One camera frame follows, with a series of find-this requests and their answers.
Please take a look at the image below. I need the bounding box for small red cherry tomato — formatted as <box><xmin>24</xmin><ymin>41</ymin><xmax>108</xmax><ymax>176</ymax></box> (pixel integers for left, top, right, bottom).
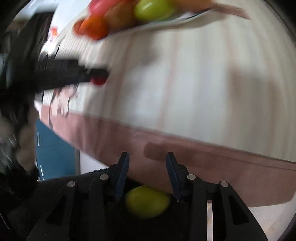
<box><xmin>90</xmin><ymin>76</ymin><xmax>108</xmax><ymax>86</ymax></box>

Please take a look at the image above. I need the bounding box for dark orange tangerine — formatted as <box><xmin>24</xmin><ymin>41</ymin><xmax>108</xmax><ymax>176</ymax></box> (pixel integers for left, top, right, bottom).
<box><xmin>78</xmin><ymin>15</ymin><xmax>110</xmax><ymax>41</ymax></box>

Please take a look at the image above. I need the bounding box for dark brownish orange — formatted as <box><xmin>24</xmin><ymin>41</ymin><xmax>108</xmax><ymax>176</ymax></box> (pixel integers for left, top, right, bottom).
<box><xmin>72</xmin><ymin>19</ymin><xmax>84</xmax><ymax>36</ymax></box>

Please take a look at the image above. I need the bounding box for blue cabinet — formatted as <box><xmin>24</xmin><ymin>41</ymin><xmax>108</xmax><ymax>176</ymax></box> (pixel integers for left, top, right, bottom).
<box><xmin>35</xmin><ymin>121</ymin><xmax>76</xmax><ymax>181</ymax></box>

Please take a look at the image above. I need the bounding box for large red apple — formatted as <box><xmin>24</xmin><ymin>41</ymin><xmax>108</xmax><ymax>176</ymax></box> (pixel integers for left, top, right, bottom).
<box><xmin>88</xmin><ymin>0</ymin><xmax>121</xmax><ymax>16</ymax></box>

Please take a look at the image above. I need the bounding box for brownish red apple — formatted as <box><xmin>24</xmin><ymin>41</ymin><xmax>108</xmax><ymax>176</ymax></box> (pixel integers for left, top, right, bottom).
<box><xmin>104</xmin><ymin>1</ymin><xmax>138</xmax><ymax>32</ymax></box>

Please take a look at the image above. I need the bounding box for floral ceramic fruit plate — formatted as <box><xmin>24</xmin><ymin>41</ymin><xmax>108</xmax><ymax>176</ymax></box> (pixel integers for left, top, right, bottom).
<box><xmin>108</xmin><ymin>9</ymin><xmax>214</xmax><ymax>36</ymax></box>

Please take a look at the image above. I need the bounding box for green apple in plate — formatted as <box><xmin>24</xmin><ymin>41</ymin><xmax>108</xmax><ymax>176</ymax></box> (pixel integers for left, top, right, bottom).
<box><xmin>133</xmin><ymin>0</ymin><xmax>177</xmax><ymax>22</ymax></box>

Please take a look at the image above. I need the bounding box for striped tablecloth with cat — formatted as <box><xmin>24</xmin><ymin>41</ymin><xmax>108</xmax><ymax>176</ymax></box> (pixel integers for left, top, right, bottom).
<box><xmin>41</xmin><ymin>1</ymin><xmax>295</xmax><ymax>206</ymax></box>

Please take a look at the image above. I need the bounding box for red yellow striped apple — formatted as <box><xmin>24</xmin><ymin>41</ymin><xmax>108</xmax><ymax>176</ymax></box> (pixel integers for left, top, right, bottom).
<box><xmin>175</xmin><ymin>0</ymin><xmax>214</xmax><ymax>12</ymax></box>

